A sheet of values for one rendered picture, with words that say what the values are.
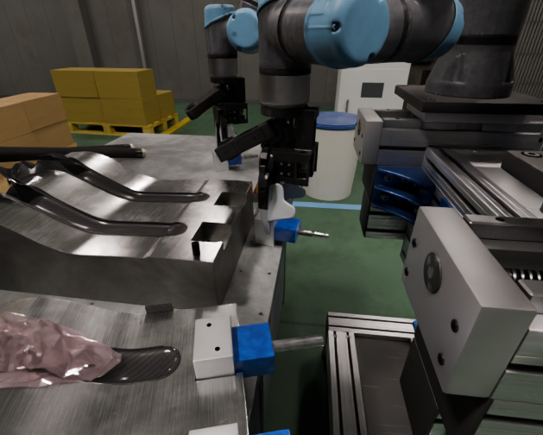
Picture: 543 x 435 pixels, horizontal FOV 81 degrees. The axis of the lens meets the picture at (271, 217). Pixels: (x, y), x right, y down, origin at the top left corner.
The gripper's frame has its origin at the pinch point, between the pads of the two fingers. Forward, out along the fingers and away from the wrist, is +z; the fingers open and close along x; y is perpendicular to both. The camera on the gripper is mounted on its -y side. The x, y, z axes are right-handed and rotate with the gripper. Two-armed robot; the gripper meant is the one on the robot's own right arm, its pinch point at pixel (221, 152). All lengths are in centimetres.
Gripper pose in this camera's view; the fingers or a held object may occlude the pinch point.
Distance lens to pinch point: 94.2
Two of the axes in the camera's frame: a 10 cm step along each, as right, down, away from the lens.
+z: 0.0, 8.7, 4.9
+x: -3.3, -4.7, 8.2
